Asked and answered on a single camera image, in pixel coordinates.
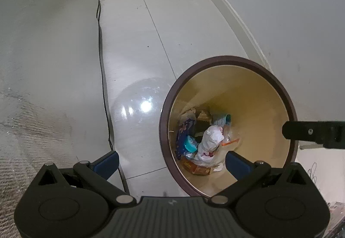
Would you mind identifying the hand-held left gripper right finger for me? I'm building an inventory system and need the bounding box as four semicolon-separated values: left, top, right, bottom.
208;151;315;208

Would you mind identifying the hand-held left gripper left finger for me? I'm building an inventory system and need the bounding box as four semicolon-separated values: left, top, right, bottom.
35;150;137;209

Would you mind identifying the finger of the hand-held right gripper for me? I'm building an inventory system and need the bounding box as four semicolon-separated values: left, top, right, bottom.
282;119;345;150

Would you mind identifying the clear plastic bag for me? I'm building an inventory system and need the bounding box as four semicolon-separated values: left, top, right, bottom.
221;124;240;152

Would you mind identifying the white plastic bag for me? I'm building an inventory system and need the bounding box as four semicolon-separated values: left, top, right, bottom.
197;124;226;162

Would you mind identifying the small printed cardboard box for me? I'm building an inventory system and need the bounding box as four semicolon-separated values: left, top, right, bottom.
180;156;215;175

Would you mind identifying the teal round container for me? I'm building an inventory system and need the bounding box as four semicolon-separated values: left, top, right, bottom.
183;137;199;154

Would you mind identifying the brown paper bag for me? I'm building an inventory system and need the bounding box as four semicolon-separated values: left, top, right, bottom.
188;110;212;123

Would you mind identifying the blue white plastic wrapper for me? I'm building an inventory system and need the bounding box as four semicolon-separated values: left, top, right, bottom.
176;118;199;160

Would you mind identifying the beige trash bin brown rim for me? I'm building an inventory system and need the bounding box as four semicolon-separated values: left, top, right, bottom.
159;56;299;199

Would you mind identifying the brown white checkered blanket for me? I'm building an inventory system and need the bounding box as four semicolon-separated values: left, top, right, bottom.
0;0;128;238

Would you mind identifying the black cable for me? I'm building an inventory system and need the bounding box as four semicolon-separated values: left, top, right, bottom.
96;1;130;193

